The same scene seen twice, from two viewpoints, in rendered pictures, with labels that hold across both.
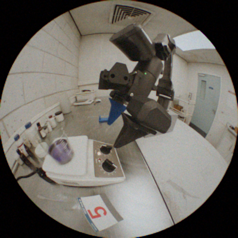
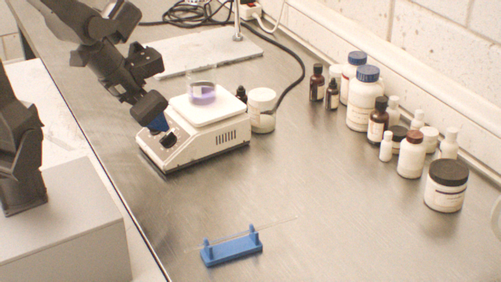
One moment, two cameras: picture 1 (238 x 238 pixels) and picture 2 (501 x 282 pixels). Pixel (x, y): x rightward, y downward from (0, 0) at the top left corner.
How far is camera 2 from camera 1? 1.29 m
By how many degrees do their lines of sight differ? 119
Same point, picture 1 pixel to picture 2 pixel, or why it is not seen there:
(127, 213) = (128, 122)
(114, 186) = not seen: hidden behind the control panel
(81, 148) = (188, 111)
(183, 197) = (52, 132)
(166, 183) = (76, 147)
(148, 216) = (104, 121)
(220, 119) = not seen: outside the picture
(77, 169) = (177, 98)
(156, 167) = not seen: hidden behind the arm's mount
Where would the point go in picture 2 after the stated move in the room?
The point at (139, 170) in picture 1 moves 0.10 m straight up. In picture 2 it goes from (117, 158) to (110, 114)
